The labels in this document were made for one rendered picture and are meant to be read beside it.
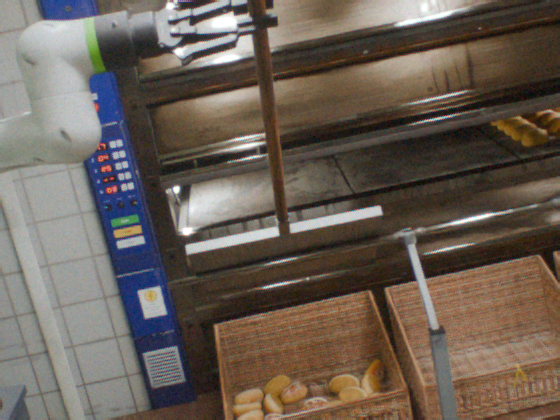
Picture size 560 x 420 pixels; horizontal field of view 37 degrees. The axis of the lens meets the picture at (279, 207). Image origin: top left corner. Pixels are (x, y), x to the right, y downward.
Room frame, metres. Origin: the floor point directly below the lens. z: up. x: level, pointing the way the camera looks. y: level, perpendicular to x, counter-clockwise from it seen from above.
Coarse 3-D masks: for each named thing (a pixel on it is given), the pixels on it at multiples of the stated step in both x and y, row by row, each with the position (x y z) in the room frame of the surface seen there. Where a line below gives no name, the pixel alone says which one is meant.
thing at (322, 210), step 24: (480, 168) 2.72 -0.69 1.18; (504, 168) 2.68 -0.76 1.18; (528, 168) 2.68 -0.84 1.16; (552, 168) 2.68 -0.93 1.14; (360, 192) 2.73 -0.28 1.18; (384, 192) 2.68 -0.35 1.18; (408, 192) 2.67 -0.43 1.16; (432, 192) 2.68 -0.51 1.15; (264, 216) 2.68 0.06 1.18; (312, 216) 2.67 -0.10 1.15; (192, 240) 2.66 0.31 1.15
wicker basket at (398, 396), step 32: (256, 320) 2.62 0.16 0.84; (288, 320) 2.62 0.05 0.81; (320, 320) 2.62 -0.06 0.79; (352, 320) 2.62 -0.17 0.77; (224, 352) 2.60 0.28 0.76; (256, 352) 2.60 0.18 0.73; (288, 352) 2.59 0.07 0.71; (320, 352) 2.60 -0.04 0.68; (352, 352) 2.59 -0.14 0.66; (384, 352) 2.49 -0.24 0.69; (224, 384) 2.35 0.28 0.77; (256, 384) 2.57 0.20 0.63; (320, 384) 2.55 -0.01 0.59; (384, 384) 2.47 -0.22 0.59; (288, 416) 2.17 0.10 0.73; (320, 416) 2.17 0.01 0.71; (352, 416) 2.18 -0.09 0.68; (384, 416) 2.28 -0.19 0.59
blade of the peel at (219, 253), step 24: (336, 216) 2.21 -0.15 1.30; (360, 216) 2.20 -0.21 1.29; (216, 240) 2.20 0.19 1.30; (240, 240) 2.19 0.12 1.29; (264, 240) 2.19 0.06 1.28; (288, 240) 2.23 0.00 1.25; (312, 240) 2.26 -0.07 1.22; (336, 240) 2.29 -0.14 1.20; (192, 264) 2.24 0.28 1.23; (216, 264) 2.28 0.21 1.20; (240, 264) 2.31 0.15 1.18; (312, 264) 2.42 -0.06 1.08; (336, 264) 2.45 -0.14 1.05; (216, 288) 2.44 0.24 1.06
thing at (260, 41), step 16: (256, 0) 1.39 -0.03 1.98; (256, 16) 1.42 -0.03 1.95; (256, 48) 1.50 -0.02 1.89; (256, 64) 1.55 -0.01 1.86; (272, 80) 1.59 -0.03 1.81; (272, 96) 1.63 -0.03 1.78; (272, 112) 1.67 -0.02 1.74; (272, 128) 1.72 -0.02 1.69; (272, 144) 1.78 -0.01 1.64; (272, 160) 1.84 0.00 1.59; (272, 176) 1.91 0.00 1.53
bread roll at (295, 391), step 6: (294, 384) 2.49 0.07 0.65; (300, 384) 2.49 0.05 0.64; (288, 390) 2.47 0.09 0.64; (294, 390) 2.47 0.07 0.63; (300, 390) 2.47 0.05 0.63; (306, 390) 2.49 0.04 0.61; (282, 396) 2.47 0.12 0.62; (288, 396) 2.46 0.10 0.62; (294, 396) 2.46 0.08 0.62; (300, 396) 2.46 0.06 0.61; (288, 402) 2.46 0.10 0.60; (294, 402) 2.46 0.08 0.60
